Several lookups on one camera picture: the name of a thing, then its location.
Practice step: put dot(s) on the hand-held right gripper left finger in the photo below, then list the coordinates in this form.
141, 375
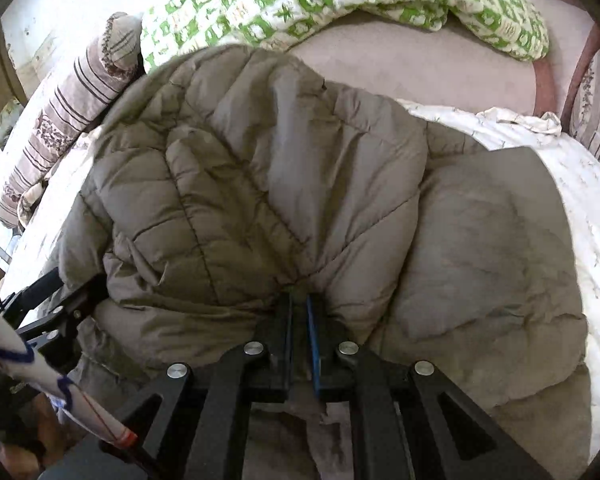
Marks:
280, 350

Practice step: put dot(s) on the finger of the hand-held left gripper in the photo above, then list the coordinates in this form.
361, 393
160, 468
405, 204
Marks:
75, 305
30, 290

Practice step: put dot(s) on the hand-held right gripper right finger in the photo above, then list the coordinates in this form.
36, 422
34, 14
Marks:
313, 350

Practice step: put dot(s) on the grey-brown padded jacket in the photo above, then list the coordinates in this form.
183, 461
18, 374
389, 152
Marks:
280, 185

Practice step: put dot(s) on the striped floral cushion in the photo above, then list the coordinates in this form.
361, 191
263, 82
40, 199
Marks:
595, 105
55, 125

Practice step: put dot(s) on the brown wooden cabinet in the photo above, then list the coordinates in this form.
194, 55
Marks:
0, 75

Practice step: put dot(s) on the white floral bed sheet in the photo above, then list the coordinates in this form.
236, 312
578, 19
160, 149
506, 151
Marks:
580, 200

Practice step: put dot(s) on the green patterned quilt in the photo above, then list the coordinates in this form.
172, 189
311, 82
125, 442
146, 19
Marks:
280, 5

